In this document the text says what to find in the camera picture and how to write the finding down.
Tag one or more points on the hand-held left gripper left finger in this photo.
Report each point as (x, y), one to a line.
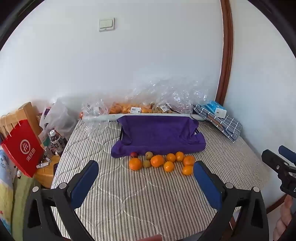
(85, 183)

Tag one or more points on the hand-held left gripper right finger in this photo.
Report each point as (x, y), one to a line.
(207, 185)

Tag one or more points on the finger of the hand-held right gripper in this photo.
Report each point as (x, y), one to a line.
(274, 160)
(289, 155)

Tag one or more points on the small mandarin orange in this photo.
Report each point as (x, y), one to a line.
(168, 166)
(157, 161)
(187, 170)
(180, 156)
(189, 160)
(171, 157)

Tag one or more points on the large orange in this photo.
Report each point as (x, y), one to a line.
(135, 164)

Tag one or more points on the small red apple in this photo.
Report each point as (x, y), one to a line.
(134, 154)

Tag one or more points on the small brown pear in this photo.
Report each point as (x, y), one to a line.
(149, 155)
(146, 163)

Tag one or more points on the person's right hand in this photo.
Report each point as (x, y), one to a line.
(285, 208)

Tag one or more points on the wooden side table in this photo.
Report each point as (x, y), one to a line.
(46, 176)

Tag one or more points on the small clear bottle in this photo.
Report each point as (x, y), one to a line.
(47, 153)

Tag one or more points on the dark drink bottle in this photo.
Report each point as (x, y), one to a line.
(56, 143)

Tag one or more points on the blue checked folded cloth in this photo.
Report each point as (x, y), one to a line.
(231, 129)

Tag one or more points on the green cloth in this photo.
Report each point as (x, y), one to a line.
(20, 199)

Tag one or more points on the white plastic bag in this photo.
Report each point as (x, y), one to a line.
(62, 118)

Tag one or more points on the purple towel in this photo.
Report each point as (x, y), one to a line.
(159, 134)

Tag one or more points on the small white box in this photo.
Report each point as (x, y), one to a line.
(221, 113)

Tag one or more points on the red paper bag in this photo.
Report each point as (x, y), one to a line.
(23, 150)

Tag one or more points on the crumpled clear plastic bag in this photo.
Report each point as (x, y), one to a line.
(92, 109)

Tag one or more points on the blue tissue pack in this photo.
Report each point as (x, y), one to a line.
(214, 106)

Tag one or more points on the colourful printed cloth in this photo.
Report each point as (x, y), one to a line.
(5, 180)

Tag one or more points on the pile of bagged oranges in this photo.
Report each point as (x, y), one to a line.
(120, 108)

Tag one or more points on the pile of bagged longans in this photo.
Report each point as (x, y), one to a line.
(159, 109)

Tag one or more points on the clear plastic bag of longans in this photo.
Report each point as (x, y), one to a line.
(182, 97)

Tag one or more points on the brown paper bags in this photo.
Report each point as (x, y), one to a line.
(9, 129)

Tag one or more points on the clear plastic bag of oranges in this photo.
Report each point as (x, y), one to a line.
(138, 97)

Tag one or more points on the brown wooden door frame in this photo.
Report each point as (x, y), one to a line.
(227, 46)

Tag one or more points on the white wall switch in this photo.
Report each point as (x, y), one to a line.
(106, 24)

